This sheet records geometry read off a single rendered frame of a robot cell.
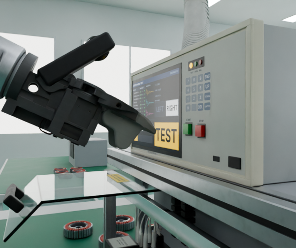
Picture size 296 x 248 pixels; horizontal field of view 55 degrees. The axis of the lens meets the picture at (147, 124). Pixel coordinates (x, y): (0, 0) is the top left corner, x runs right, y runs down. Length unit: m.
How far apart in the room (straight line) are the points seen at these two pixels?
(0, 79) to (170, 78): 0.30
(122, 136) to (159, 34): 5.50
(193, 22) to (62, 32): 3.72
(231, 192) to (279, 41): 0.20
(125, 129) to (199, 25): 1.50
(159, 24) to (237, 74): 5.57
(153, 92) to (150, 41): 5.16
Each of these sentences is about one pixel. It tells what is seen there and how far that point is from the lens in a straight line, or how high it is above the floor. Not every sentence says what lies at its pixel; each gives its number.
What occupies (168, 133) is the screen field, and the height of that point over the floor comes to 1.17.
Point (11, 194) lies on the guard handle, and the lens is 0.59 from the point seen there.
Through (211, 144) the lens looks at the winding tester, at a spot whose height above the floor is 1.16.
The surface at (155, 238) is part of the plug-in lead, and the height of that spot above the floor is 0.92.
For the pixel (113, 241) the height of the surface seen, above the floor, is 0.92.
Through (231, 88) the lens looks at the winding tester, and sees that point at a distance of 0.40.
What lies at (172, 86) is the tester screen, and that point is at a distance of 0.54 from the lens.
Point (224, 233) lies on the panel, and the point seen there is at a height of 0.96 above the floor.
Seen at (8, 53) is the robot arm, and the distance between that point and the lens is 0.39.
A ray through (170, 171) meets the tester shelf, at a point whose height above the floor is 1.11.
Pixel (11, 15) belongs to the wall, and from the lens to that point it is 5.38.
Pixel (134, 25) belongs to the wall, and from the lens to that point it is 5.73.
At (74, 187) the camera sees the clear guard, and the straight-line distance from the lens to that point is 0.59.
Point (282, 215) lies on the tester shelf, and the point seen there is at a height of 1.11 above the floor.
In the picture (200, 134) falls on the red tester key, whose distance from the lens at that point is 0.45.
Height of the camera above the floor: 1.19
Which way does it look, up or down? 1 degrees down
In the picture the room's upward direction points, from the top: straight up
